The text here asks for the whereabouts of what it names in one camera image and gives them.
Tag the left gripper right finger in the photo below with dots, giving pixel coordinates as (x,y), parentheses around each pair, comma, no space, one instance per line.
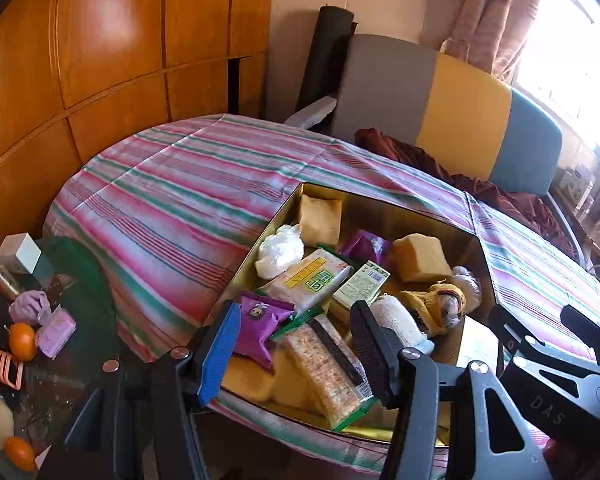
(488,438)

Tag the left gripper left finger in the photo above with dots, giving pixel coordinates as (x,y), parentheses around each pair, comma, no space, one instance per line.
(157,400)

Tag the purple snack packet cartoon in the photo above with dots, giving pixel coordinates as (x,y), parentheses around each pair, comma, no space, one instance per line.
(260,317)

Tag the green white cracker packet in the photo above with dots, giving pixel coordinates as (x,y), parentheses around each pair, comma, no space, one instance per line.
(310,282)

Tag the white plastic bag bundle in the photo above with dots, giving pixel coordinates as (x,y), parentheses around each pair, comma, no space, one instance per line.
(279,251)

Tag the yellow sponge block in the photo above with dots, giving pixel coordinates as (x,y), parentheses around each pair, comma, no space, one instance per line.
(420,258)
(319,221)

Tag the yellow plush toy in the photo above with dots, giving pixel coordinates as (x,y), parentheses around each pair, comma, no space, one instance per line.
(438,310)

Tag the orange fruit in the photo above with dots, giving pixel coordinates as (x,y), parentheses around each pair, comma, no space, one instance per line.
(22,342)
(20,454)

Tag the pink soap packet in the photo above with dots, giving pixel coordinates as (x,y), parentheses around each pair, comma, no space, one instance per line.
(55,333)

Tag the small green tea box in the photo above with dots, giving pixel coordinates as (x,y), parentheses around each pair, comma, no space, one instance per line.
(365,285)

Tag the gold metal tin box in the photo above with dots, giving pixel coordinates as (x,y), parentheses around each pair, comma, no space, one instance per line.
(296,373)

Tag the dark red blanket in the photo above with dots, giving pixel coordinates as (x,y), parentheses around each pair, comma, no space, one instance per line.
(528,209)

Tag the purple snack packet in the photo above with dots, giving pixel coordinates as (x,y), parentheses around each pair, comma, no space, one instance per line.
(365,246)

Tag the white appliance box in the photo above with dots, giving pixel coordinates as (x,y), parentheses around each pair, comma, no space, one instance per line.
(577,183)

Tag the white small box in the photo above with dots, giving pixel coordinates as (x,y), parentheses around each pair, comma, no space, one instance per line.
(19,253)

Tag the striped bed sheet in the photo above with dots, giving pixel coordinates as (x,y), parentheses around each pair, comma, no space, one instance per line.
(171,212)

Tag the tricolour headboard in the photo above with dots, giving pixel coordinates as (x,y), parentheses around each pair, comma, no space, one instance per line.
(467,120)

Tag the wooden wardrobe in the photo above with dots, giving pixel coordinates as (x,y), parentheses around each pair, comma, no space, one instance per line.
(77,76)

